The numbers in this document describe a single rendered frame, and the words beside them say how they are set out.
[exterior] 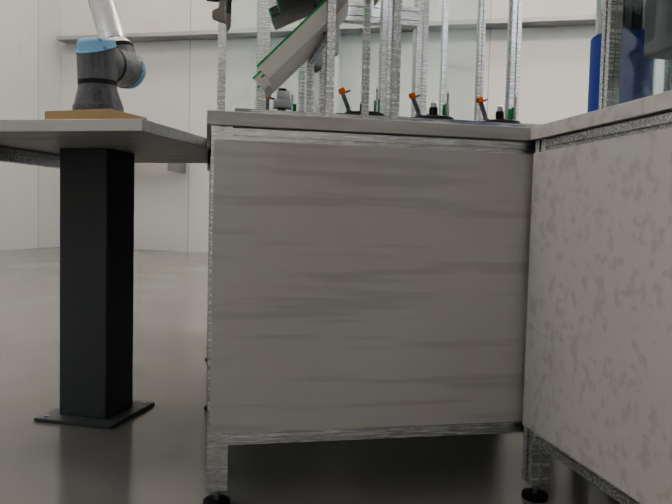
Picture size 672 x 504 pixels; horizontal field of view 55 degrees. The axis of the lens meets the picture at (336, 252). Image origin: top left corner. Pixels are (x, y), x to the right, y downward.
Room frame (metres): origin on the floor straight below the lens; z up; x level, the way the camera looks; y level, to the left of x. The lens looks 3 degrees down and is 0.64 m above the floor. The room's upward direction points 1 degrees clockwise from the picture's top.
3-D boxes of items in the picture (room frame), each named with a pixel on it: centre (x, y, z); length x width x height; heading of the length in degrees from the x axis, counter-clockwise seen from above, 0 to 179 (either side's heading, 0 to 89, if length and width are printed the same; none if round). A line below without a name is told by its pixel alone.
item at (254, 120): (2.24, -0.27, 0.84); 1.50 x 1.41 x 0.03; 11
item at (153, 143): (2.03, 0.70, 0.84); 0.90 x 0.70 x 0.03; 168
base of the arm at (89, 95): (2.04, 0.75, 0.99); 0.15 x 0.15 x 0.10
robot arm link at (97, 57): (2.04, 0.75, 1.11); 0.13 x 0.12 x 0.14; 166
